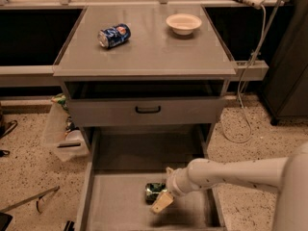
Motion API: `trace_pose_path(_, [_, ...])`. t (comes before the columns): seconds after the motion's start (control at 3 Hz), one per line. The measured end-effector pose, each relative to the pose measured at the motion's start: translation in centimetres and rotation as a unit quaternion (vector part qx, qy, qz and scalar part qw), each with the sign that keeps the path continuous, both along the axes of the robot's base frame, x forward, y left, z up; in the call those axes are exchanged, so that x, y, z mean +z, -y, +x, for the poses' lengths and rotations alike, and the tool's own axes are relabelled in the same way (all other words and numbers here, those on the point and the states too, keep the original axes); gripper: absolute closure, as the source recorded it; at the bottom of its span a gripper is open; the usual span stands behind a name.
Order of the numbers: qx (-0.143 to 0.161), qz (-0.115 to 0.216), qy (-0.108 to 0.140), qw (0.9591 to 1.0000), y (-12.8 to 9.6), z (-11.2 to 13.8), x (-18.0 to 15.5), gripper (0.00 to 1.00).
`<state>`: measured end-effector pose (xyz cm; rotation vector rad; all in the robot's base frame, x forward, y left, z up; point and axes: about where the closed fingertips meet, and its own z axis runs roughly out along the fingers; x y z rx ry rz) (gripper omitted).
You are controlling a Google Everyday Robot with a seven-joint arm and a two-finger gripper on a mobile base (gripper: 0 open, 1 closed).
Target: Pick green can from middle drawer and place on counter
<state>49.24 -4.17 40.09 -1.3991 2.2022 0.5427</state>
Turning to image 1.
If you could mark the white bowl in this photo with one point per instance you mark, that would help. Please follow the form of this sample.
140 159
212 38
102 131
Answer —
183 24

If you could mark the grey metal rod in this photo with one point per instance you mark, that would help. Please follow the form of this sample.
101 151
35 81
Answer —
29 199

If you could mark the black drawer handle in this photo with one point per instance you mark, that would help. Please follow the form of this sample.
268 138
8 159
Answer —
147 110

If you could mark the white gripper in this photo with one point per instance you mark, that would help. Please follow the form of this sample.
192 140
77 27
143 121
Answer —
174 183

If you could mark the dark cabinet at right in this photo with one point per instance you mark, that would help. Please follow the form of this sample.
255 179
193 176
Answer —
285 88

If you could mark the crushed green can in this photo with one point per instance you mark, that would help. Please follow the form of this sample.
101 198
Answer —
152 191

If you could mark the grey top drawer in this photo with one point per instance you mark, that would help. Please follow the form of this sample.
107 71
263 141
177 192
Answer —
128 103

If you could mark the grey drawer cabinet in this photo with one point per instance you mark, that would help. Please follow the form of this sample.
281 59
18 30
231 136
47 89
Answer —
152 53

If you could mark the open grey middle drawer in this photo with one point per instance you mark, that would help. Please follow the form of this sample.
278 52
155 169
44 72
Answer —
122 164

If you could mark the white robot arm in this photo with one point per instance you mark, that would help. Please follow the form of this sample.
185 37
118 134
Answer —
287 177

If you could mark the blue soda can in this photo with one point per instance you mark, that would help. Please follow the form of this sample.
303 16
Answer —
114 36

